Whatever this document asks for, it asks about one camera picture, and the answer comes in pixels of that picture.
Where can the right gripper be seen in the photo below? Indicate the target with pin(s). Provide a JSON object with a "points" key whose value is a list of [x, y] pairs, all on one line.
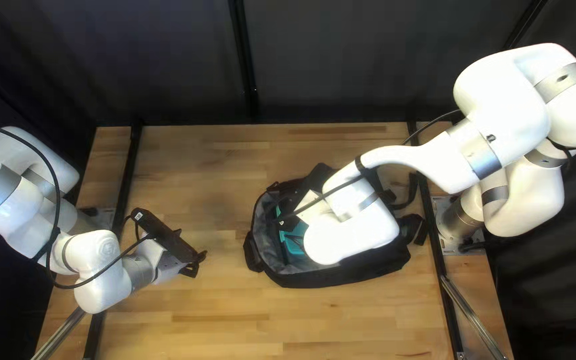
{"points": [[313, 205]]}

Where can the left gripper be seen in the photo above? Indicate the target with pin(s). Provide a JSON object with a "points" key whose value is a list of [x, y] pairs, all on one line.
{"points": [[168, 267]]}

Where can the black backpack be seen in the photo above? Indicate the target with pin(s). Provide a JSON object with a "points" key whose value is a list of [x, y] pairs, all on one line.
{"points": [[368, 270]]}

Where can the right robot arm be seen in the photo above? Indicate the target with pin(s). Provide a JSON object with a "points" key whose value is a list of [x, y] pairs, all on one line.
{"points": [[508, 100]]}

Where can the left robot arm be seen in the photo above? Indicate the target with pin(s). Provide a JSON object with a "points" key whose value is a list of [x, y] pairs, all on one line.
{"points": [[93, 280]]}

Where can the translucent teal lunch box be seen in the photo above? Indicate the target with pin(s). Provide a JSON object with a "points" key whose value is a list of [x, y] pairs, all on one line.
{"points": [[293, 245]]}

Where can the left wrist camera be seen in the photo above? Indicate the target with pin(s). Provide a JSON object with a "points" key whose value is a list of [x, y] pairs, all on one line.
{"points": [[168, 235]]}

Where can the black frame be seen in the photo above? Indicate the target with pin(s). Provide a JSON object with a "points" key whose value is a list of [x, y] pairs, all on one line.
{"points": [[246, 75]]}

